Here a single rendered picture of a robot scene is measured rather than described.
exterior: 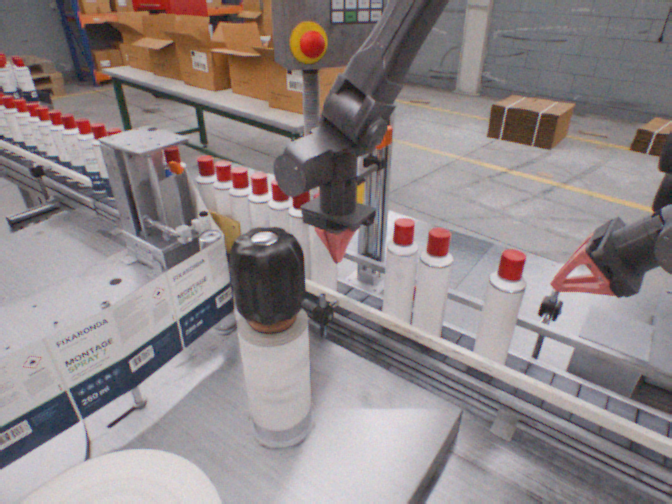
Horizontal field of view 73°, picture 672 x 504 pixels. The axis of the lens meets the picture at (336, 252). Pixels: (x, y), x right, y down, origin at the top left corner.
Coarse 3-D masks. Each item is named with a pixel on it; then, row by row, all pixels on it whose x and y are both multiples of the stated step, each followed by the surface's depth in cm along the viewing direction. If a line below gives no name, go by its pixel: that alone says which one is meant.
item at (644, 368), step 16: (352, 256) 85; (384, 272) 82; (464, 304) 75; (480, 304) 73; (528, 320) 69; (560, 336) 67; (576, 336) 66; (592, 352) 65; (608, 352) 64; (640, 368) 62; (656, 368) 61
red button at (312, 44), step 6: (312, 30) 67; (306, 36) 66; (312, 36) 66; (318, 36) 66; (300, 42) 67; (306, 42) 66; (312, 42) 66; (318, 42) 67; (324, 42) 67; (300, 48) 67; (306, 48) 67; (312, 48) 67; (318, 48) 67; (324, 48) 68; (306, 54) 67; (312, 54) 67; (318, 54) 68
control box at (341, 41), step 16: (272, 0) 72; (288, 0) 65; (304, 0) 66; (320, 0) 66; (384, 0) 69; (272, 16) 74; (288, 16) 66; (304, 16) 67; (320, 16) 68; (288, 32) 68; (304, 32) 68; (320, 32) 69; (336, 32) 70; (352, 32) 70; (368, 32) 71; (288, 48) 69; (336, 48) 71; (352, 48) 71; (288, 64) 70; (304, 64) 70; (320, 64) 71; (336, 64) 72
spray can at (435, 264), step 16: (432, 240) 67; (448, 240) 67; (432, 256) 69; (448, 256) 69; (432, 272) 69; (448, 272) 69; (416, 288) 73; (432, 288) 70; (448, 288) 72; (416, 304) 74; (432, 304) 72; (416, 320) 75; (432, 320) 74
